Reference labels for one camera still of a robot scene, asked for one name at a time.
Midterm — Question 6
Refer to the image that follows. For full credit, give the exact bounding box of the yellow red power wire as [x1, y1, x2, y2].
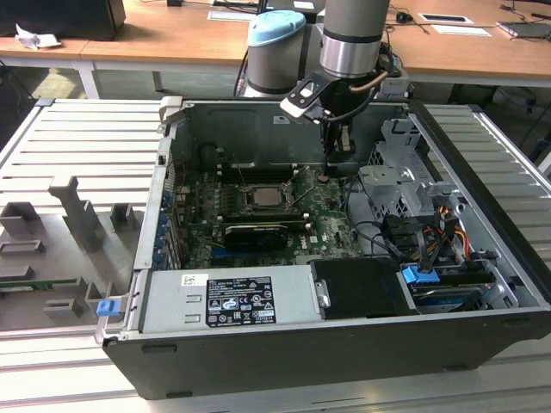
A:
[424, 205, 471, 264]

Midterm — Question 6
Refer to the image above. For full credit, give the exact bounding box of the wooden office desk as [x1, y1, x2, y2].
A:
[387, 0, 551, 89]
[0, 6, 259, 102]

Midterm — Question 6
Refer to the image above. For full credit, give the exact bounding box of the green motherboard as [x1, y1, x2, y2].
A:
[171, 165, 367, 270]

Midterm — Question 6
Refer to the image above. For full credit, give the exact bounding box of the grey case latch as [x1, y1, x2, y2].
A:
[158, 96, 187, 126]

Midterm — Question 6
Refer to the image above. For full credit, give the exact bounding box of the grey parts rack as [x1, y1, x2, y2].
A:
[0, 174, 146, 333]

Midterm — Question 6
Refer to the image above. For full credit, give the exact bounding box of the metal socket locking lever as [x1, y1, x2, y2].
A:
[232, 161, 250, 193]
[294, 178, 320, 206]

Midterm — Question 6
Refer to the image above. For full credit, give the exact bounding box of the black disk data wire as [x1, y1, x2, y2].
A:
[382, 214, 436, 276]

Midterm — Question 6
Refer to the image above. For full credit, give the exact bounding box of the desk cable port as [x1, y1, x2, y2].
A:
[419, 12, 469, 25]

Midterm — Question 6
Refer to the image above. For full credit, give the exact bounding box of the grey power supply unit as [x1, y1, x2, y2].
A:
[139, 264, 324, 335]

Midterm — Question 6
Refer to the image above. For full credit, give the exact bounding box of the silver metal drive cage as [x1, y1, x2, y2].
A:
[356, 116, 468, 227]

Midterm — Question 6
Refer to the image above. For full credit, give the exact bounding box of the copper coloured cable loop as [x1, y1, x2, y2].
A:
[348, 71, 390, 95]

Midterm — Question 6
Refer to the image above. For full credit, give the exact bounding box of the large black box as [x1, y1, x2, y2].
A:
[0, 0, 127, 43]

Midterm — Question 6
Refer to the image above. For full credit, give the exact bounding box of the green RAM stick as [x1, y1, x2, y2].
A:
[0, 278, 79, 292]

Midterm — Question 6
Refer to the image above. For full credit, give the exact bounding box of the silver CPU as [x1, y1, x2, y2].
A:
[252, 188, 282, 208]

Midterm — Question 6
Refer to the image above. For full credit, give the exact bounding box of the blue plastic latch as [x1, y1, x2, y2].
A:
[96, 299, 121, 319]

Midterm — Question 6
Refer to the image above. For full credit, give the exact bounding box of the metal socket cover frame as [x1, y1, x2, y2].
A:
[282, 164, 320, 207]

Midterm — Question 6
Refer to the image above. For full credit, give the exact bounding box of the black plastic drive cover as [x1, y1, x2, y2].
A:
[309, 257, 417, 322]

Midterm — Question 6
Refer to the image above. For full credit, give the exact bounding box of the hard disk in blue carrier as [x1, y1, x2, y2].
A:
[399, 264, 496, 314]

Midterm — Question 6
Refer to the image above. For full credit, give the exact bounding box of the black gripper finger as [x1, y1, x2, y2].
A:
[325, 127, 356, 175]

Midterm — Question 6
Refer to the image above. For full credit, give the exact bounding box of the white paper sheet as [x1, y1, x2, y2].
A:
[207, 9, 255, 22]
[430, 23, 495, 38]

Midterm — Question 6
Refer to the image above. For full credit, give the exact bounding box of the black open PC case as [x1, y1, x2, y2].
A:
[95, 96, 551, 399]

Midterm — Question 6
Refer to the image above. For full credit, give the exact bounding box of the black graphics card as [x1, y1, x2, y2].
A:
[223, 221, 288, 253]

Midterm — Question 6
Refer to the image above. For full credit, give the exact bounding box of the CPU socket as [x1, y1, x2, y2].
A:
[240, 182, 302, 216]

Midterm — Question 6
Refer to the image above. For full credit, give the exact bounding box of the grey laptop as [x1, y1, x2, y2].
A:
[496, 19, 551, 43]

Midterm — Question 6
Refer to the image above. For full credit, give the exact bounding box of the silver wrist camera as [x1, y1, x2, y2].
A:
[279, 77, 325, 125]

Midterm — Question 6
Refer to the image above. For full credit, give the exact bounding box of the crumpled white paper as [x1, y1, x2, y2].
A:
[15, 23, 62, 52]

